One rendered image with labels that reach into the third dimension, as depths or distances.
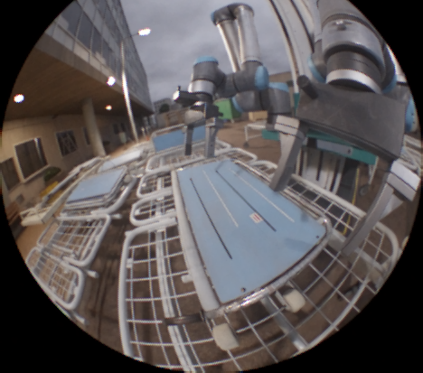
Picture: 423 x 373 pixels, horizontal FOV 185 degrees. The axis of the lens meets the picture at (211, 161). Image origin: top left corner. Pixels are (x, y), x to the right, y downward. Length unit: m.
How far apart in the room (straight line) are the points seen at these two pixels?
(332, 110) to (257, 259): 0.31
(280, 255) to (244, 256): 0.09
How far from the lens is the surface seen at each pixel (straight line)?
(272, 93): 0.75
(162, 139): 1.67
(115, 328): 1.20
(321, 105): 0.16
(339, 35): 0.18
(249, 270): 0.32
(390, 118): 0.15
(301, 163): 0.97
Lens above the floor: 0.87
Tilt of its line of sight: 22 degrees down
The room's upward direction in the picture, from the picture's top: 11 degrees counter-clockwise
